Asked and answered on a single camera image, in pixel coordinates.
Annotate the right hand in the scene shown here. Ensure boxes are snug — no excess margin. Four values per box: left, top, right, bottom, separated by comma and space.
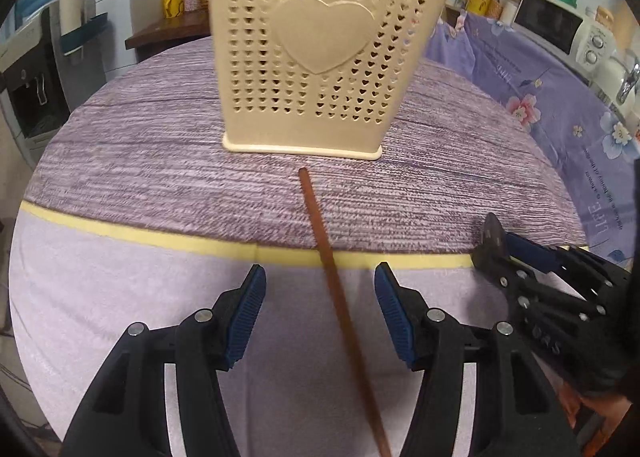
556, 381, 632, 456

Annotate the black white water dispenser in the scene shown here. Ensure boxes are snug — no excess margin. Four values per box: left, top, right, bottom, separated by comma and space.
1, 1, 106, 150

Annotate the purple floral cloth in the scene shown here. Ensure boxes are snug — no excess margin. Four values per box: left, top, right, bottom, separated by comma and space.
426, 13, 639, 266

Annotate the white microwave oven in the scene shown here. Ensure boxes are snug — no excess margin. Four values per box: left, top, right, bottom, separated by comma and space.
512, 0, 615, 78

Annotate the cream perforated utensil holder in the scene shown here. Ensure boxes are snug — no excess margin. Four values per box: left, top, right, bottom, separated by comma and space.
208, 0, 446, 160

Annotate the white electric kettle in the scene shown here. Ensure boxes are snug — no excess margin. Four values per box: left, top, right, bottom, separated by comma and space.
590, 50, 639, 116

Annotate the brown wooden chopstick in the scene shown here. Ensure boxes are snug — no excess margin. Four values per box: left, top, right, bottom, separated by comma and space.
298, 168, 392, 457

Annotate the dark wooden side table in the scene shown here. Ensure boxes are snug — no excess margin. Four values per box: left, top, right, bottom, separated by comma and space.
125, 10, 210, 50

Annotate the yellow mug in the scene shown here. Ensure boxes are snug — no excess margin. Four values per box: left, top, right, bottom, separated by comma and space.
163, 0, 184, 19

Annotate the purple striped tablecloth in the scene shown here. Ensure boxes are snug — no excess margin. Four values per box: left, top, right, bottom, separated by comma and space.
9, 39, 585, 456

